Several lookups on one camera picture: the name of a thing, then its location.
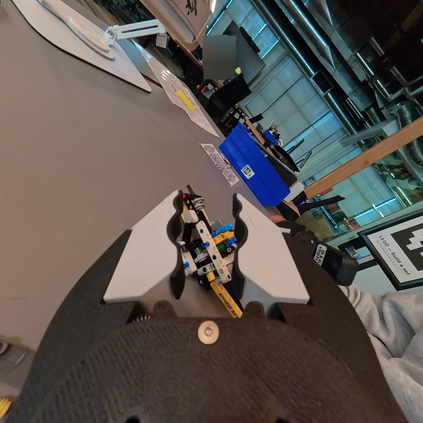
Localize white printed sheet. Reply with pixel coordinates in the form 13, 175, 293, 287
132, 40, 219, 137

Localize framed marker sign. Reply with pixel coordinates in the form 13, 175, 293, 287
358, 211, 423, 291

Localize yellow black lego model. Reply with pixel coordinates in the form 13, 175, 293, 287
177, 184, 243, 319

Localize blue storage bin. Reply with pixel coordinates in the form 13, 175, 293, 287
219, 123, 291, 208

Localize person's right forearm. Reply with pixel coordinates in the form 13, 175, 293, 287
340, 284, 423, 423

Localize silver ventilation ducts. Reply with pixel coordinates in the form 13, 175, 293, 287
264, 0, 423, 156

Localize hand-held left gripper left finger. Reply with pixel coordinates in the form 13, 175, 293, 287
103, 190, 187, 312

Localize black office chair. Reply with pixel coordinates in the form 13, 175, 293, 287
198, 74, 252, 131

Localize white stand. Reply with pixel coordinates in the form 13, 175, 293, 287
13, 0, 167, 94

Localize wooden beam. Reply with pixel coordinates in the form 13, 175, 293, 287
304, 116, 423, 199

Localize patterned sticker sheet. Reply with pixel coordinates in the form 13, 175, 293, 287
199, 143, 240, 187

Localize black monitor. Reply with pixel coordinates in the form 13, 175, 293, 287
211, 20, 267, 80

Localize small toy figure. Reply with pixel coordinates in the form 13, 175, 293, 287
268, 123, 284, 147

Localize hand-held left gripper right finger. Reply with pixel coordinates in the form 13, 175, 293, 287
231, 193, 312, 312

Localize white tilted board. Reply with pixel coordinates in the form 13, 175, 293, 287
140, 0, 217, 52

